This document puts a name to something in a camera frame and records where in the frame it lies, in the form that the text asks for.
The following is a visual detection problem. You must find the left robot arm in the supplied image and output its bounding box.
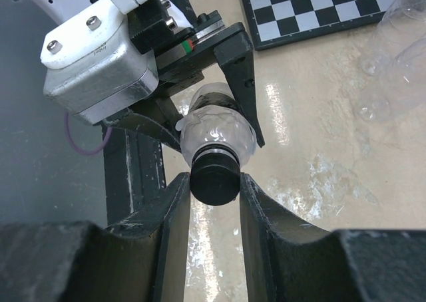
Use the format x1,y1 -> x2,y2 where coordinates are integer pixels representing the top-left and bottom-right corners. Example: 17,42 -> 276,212
32,0 -> 265,150

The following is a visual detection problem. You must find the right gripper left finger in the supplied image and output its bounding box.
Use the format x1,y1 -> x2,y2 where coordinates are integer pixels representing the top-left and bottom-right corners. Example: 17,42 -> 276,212
1,173 -> 190,301

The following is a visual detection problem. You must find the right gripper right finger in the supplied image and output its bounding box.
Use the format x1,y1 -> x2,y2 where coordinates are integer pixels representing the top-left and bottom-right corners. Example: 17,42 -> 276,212
240,174 -> 425,301

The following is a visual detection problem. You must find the black bottle cap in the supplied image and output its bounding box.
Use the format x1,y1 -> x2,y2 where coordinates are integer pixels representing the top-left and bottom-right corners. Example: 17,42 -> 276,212
190,152 -> 241,206

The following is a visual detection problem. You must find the clear bottle back right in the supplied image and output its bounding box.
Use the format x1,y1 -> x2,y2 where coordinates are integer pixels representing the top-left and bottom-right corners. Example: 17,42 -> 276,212
353,39 -> 425,122

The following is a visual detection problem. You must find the clear bottle back left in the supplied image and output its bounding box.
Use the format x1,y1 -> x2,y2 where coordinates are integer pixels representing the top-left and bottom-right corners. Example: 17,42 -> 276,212
359,0 -> 425,76

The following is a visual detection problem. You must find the black white checkerboard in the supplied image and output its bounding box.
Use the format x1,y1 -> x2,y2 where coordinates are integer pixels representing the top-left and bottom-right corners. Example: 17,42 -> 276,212
242,0 -> 394,51

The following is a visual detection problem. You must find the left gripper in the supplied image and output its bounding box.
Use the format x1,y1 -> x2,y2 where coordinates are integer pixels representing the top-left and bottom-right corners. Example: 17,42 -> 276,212
103,0 -> 265,152

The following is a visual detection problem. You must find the small clear plastic bottle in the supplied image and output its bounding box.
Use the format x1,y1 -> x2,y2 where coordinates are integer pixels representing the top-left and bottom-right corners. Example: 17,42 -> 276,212
175,82 -> 257,166

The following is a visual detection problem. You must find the purple cable loop front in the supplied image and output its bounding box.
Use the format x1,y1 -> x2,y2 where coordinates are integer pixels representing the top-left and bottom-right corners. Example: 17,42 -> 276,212
65,112 -> 112,156

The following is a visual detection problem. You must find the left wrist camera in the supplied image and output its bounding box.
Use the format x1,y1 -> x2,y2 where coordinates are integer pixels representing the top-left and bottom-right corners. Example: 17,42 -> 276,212
40,0 -> 159,125

